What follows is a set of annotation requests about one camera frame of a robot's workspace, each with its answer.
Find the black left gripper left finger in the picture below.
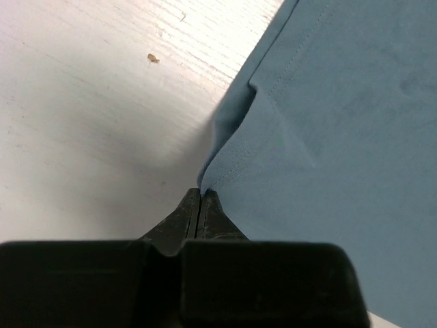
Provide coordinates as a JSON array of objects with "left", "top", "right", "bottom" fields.
[{"left": 140, "top": 188, "right": 199, "bottom": 256}]

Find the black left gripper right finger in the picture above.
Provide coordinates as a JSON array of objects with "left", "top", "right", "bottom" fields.
[{"left": 195, "top": 190, "right": 248, "bottom": 241}]

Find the blue t shirt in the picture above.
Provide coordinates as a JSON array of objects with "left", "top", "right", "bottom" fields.
[{"left": 197, "top": 1, "right": 436, "bottom": 327}]

